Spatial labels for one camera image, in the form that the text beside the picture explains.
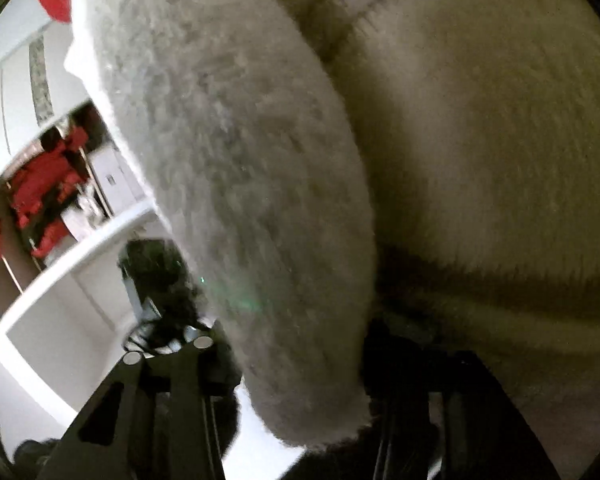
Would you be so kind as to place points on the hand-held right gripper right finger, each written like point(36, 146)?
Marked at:
point(405, 440)

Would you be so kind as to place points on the white wardrobe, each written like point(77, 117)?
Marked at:
point(10, 110)

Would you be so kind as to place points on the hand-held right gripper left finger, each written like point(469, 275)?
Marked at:
point(185, 410)

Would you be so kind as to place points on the white fluffy jacket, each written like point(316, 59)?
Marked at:
point(230, 135)

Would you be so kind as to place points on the hanging red clothes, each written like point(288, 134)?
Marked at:
point(40, 185)

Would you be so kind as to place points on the white drawer unit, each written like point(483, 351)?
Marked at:
point(112, 175)

